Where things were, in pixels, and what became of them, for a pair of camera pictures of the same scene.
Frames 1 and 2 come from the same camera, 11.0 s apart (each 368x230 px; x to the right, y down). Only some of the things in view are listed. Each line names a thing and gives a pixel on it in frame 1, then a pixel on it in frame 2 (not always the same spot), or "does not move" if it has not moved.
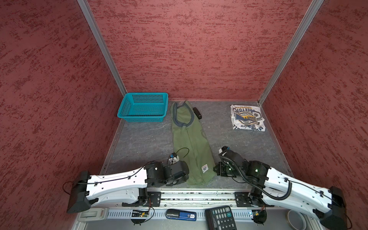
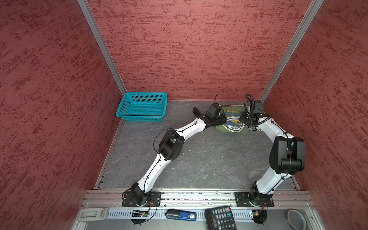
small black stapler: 197,113 does not move
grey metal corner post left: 88,14 does not move
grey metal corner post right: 305,22 does not move
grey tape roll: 296,220 does not move
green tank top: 191,144 -> 233,124
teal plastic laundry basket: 144,107 does not move
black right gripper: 221,165 -> 242,119
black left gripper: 182,179 -> 223,120
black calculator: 221,218 does not move
